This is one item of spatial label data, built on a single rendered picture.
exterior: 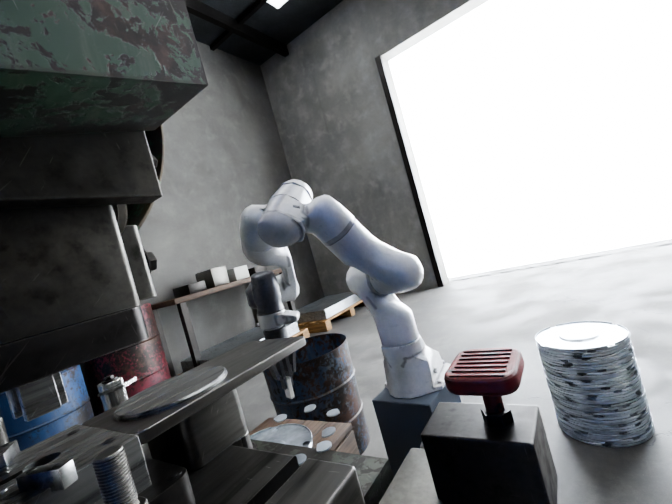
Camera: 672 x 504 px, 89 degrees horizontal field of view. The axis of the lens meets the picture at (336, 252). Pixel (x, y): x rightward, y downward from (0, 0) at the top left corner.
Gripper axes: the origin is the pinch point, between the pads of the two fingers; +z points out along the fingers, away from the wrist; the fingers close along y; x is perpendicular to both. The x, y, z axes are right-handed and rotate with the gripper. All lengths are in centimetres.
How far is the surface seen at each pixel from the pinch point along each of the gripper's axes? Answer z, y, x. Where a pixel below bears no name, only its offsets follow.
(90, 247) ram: -49, 51, 61
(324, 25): -353, -345, -256
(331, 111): -231, -340, -275
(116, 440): -32, 53, 61
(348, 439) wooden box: 16.8, -6.6, 16.7
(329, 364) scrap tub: 7.7, -30.6, -15.9
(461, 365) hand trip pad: -32, 29, 82
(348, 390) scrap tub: 22.5, -37.4, -15.6
